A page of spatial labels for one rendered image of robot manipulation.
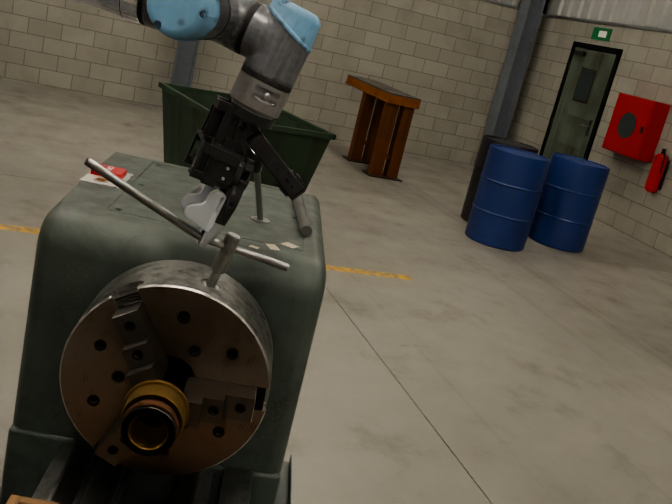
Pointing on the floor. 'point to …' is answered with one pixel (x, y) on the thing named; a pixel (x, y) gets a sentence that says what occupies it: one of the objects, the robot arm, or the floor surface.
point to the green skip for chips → (293, 142)
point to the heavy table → (381, 127)
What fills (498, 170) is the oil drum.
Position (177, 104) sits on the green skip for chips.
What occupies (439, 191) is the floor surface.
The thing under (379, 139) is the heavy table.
